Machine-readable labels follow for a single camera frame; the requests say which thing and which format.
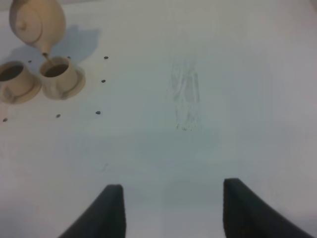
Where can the beige saucer under near teacup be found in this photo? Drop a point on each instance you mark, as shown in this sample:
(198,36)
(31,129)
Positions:
(24,98)

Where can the beige saucer under far teacup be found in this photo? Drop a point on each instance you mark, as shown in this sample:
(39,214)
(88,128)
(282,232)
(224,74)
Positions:
(66,95)

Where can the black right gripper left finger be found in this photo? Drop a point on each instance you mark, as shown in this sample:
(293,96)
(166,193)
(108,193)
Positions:
(104,218)

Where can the beige teacup far right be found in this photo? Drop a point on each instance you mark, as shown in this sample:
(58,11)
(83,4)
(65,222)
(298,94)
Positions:
(58,76)

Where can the beige saucer under teacup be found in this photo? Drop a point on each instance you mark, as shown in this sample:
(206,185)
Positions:
(24,98)
(66,95)

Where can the beige ceramic teapot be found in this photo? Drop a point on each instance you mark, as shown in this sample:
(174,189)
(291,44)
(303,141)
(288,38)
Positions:
(38,23)

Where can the beige teacup near teapot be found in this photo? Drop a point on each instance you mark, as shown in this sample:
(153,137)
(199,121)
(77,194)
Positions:
(15,79)

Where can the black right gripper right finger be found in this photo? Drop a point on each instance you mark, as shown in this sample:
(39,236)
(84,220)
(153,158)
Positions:
(245,215)

